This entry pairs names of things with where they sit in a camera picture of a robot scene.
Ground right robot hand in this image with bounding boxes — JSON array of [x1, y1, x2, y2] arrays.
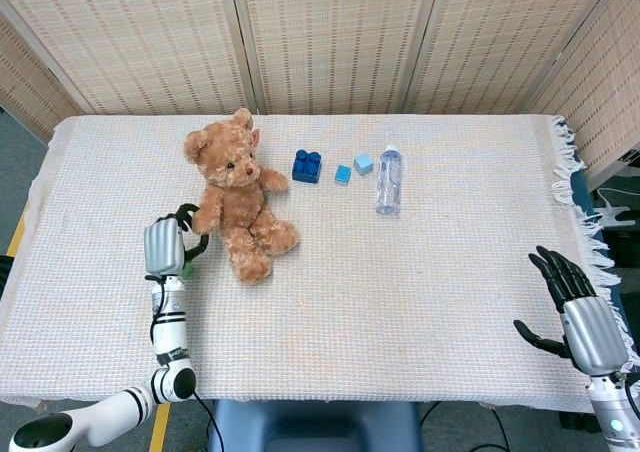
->
[[513, 244, 630, 377]]

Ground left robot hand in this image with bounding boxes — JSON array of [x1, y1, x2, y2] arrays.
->
[[143, 202, 210, 282]]

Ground brown teddy bear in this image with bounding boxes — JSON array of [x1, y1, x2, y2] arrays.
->
[[183, 107, 301, 287]]

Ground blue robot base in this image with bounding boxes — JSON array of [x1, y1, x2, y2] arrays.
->
[[207, 399, 423, 452]]

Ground white metal stand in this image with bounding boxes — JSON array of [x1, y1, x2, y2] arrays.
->
[[594, 191, 632, 229]]

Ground dark blue toy brick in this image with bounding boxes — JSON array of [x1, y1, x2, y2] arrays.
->
[[291, 149, 323, 184]]

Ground white woven tablecloth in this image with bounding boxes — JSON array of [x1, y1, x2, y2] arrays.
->
[[0, 113, 640, 415]]

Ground clear plastic water bottle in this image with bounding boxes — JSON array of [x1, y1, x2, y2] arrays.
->
[[375, 144, 403, 217]]

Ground woven folding screen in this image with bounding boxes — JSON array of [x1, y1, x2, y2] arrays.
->
[[0, 0, 640, 183]]

